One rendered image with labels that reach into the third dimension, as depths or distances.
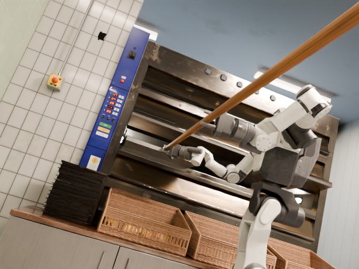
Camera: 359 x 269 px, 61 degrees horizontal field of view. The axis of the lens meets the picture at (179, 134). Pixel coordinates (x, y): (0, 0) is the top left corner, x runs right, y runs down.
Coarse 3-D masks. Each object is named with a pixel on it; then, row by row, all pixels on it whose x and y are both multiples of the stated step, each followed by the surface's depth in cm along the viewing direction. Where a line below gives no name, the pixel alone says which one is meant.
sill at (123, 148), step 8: (128, 152) 236; (136, 152) 237; (152, 160) 239; (160, 160) 241; (176, 168) 243; (184, 168) 244; (200, 176) 246; (208, 176) 248; (224, 184) 250; (232, 184) 252; (248, 192) 254; (304, 208) 265
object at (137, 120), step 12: (132, 120) 235; (144, 120) 230; (156, 120) 231; (156, 132) 244; (168, 132) 239; (180, 132) 234; (192, 144) 248; (204, 144) 243; (216, 144) 239; (228, 156) 252; (240, 156) 247; (312, 180) 256
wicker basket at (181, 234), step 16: (112, 192) 224; (112, 208) 179; (128, 208) 223; (144, 208) 226; (160, 208) 230; (176, 208) 234; (112, 224) 177; (128, 224) 179; (144, 224) 182; (160, 224) 184; (176, 224) 224; (128, 240) 178; (144, 240) 180; (176, 240) 210
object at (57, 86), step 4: (52, 76) 224; (56, 76) 225; (60, 76) 226; (48, 80) 223; (60, 80) 225; (64, 80) 230; (48, 84) 223; (52, 84) 223; (56, 84) 224; (60, 84) 225; (52, 88) 227; (56, 88) 224; (60, 88) 227
